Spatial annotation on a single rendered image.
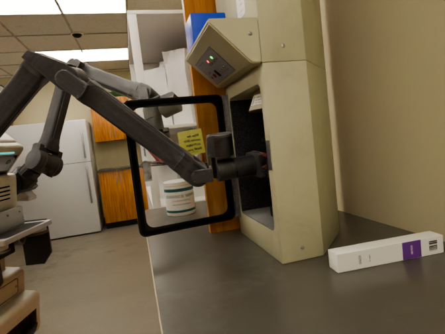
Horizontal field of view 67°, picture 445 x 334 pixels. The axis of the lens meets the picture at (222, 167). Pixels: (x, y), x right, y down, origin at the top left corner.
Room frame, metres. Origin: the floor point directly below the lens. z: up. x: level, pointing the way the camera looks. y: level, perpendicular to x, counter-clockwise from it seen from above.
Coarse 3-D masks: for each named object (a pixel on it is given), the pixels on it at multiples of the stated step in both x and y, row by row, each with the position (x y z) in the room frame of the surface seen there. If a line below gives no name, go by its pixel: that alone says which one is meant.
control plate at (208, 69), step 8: (208, 48) 0.85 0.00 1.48; (208, 56) 0.90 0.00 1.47; (216, 56) 0.86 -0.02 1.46; (200, 64) 0.99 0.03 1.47; (208, 64) 0.95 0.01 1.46; (216, 64) 0.91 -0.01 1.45; (224, 64) 0.87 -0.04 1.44; (208, 72) 1.00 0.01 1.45; (224, 72) 0.91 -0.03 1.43; (232, 72) 0.88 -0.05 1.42; (216, 80) 1.01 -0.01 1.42
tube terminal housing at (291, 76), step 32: (224, 0) 0.98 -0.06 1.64; (256, 0) 0.77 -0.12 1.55; (288, 0) 0.79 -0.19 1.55; (288, 32) 0.79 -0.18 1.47; (320, 32) 0.94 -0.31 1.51; (288, 64) 0.79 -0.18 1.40; (320, 64) 0.91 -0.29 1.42; (288, 96) 0.78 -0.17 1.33; (320, 96) 0.89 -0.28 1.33; (288, 128) 0.78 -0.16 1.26; (320, 128) 0.86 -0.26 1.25; (288, 160) 0.78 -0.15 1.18; (320, 160) 0.84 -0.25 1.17; (288, 192) 0.78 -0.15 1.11; (320, 192) 0.81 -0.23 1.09; (256, 224) 0.92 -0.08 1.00; (288, 224) 0.78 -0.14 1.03; (320, 224) 0.80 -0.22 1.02; (288, 256) 0.77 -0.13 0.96
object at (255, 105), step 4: (256, 92) 0.91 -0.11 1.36; (256, 96) 0.90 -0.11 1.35; (260, 96) 0.88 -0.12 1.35; (252, 100) 0.92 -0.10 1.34; (256, 100) 0.89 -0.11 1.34; (260, 100) 0.88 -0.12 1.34; (252, 104) 0.91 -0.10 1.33; (256, 104) 0.88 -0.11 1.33; (260, 104) 0.87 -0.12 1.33; (252, 108) 0.90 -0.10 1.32; (256, 108) 0.88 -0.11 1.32; (260, 108) 0.87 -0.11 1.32; (252, 112) 0.97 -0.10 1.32; (256, 112) 0.99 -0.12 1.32
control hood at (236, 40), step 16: (208, 32) 0.78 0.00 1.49; (224, 32) 0.75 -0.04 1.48; (240, 32) 0.76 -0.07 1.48; (256, 32) 0.77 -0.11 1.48; (192, 48) 0.93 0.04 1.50; (224, 48) 0.79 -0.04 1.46; (240, 48) 0.76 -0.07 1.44; (256, 48) 0.77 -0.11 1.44; (192, 64) 1.04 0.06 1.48; (240, 64) 0.81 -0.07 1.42; (256, 64) 0.78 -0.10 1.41; (224, 80) 0.97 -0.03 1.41
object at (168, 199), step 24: (168, 120) 1.00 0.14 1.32; (192, 120) 1.03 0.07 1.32; (216, 120) 1.05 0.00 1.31; (192, 144) 1.02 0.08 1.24; (168, 168) 1.00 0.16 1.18; (144, 192) 0.97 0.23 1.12; (168, 192) 0.99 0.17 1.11; (192, 192) 1.02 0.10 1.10; (216, 192) 1.04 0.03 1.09; (168, 216) 0.99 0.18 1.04; (192, 216) 1.02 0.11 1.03
